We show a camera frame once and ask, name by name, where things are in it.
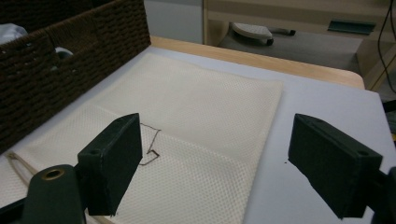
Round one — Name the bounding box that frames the dark thread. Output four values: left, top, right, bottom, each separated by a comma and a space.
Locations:
138, 122, 163, 166

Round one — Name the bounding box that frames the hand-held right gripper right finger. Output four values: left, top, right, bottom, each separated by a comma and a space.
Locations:
288, 113, 384, 219

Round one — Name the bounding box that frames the white cloth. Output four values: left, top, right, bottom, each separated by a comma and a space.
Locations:
0, 22, 29, 46

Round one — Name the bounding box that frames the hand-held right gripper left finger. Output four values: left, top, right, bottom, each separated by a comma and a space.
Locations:
77, 113, 144, 217

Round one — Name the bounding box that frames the black handle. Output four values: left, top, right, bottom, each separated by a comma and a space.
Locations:
269, 27, 297, 36

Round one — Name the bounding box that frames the light wooden furniture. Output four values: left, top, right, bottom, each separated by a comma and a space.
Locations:
202, 0, 396, 91

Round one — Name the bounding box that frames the dark brown woven basket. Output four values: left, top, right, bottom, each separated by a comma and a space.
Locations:
0, 0, 152, 155

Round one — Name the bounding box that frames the cream mesh laundry bag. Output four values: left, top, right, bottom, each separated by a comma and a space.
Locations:
0, 51, 284, 224

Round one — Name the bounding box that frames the cream drawstring cord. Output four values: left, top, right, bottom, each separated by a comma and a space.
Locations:
5, 150, 40, 188

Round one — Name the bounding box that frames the dark green flat tray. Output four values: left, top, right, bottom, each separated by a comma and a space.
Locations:
327, 20, 377, 35

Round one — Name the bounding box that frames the black cable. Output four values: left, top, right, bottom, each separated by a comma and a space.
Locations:
377, 0, 396, 95

